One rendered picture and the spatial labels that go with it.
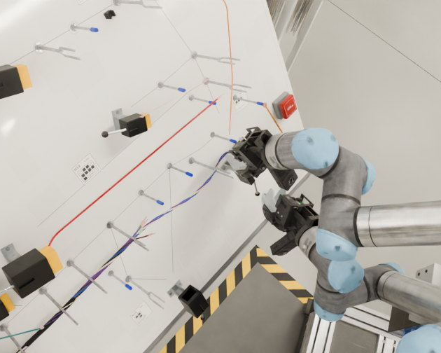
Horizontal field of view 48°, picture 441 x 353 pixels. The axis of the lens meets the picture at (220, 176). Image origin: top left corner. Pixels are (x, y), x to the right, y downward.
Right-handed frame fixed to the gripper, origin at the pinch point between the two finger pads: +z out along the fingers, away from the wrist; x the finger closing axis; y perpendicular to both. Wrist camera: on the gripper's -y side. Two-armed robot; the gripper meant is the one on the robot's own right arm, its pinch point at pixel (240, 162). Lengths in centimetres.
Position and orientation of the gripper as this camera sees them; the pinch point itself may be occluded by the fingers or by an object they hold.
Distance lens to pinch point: 122.4
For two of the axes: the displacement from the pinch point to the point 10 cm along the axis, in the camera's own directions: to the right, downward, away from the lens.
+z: -4.3, 0.1, 9.0
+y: -6.8, -6.6, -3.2
